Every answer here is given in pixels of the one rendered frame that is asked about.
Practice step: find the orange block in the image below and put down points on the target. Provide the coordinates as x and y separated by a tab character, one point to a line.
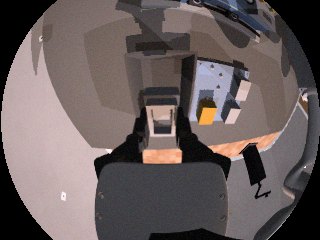
206	111

